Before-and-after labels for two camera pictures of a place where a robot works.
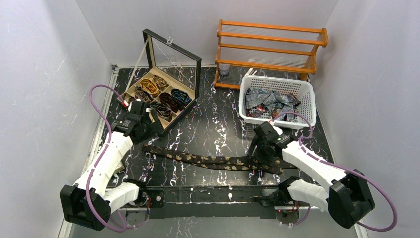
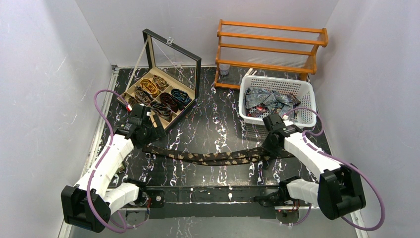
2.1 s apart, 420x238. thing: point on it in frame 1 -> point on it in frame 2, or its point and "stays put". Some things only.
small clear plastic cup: x=224 y=69 stays put
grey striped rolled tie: x=164 y=111 stays put
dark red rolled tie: x=170 y=100 stays put
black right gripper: x=260 y=154 -> x=270 y=144
